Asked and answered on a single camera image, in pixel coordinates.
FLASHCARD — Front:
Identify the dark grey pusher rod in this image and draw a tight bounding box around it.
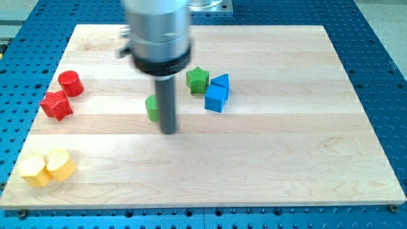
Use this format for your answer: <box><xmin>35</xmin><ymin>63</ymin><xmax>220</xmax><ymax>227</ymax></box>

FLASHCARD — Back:
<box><xmin>155</xmin><ymin>76</ymin><xmax>177</xmax><ymax>134</ymax></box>

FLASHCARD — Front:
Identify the green cylinder block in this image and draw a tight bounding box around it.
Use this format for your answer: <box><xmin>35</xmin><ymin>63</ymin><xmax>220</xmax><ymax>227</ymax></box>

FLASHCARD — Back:
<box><xmin>145</xmin><ymin>95</ymin><xmax>158</xmax><ymax>122</ymax></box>

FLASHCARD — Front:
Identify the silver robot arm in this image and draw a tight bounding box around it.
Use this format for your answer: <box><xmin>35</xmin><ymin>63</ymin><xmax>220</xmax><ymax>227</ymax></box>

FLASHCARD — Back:
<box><xmin>121</xmin><ymin>0</ymin><xmax>191</xmax><ymax>134</ymax></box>

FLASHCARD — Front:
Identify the green star block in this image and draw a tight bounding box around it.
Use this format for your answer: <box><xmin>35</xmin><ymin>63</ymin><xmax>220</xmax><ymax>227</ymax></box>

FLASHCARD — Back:
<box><xmin>186</xmin><ymin>66</ymin><xmax>210</xmax><ymax>94</ymax></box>

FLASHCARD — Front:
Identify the blue cube block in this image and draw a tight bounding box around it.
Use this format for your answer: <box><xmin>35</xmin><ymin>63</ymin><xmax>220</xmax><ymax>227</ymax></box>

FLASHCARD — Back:
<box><xmin>204</xmin><ymin>85</ymin><xmax>228</xmax><ymax>113</ymax></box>

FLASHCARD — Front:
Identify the blue triangle block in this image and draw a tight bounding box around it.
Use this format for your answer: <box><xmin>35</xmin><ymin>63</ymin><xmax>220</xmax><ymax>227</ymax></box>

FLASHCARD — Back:
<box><xmin>210</xmin><ymin>73</ymin><xmax>230</xmax><ymax>101</ymax></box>

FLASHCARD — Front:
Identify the red cylinder block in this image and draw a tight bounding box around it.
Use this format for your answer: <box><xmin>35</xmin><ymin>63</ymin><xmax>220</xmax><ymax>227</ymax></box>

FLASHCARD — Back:
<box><xmin>58</xmin><ymin>71</ymin><xmax>84</xmax><ymax>97</ymax></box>

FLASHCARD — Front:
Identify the light wooden board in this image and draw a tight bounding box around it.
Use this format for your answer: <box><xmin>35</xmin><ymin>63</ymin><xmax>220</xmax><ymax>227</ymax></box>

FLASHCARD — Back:
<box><xmin>1</xmin><ymin>24</ymin><xmax>406</xmax><ymax>209</ymax></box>

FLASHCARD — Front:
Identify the red star block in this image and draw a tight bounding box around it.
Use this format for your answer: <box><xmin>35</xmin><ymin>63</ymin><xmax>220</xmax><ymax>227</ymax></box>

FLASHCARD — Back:
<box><xmin>39</xmin><ymin>90</ymin><xmax>73</xmax><ymax>121</ymax></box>

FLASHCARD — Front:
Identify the yellow hexagon block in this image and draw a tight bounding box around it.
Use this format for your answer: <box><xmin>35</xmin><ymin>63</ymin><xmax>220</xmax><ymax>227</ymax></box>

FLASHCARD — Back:
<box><xmin>18</xmin><ymin>155</ymin><xmax>53</xmax><ymax>187</ymax></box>

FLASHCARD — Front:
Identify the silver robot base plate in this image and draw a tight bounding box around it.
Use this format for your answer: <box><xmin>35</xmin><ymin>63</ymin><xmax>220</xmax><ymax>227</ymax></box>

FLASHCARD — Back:
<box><xmin>188</xmin><ymin>0</ymin><xmax>233</xmax><ymax>15</ymax></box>

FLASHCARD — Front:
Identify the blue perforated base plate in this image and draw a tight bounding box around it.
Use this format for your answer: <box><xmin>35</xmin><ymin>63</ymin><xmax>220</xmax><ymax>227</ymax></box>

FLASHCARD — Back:
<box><xmin>1</xmin><ymin>1</ymin><xmax>406</xmax><ymax>228</ymax></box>

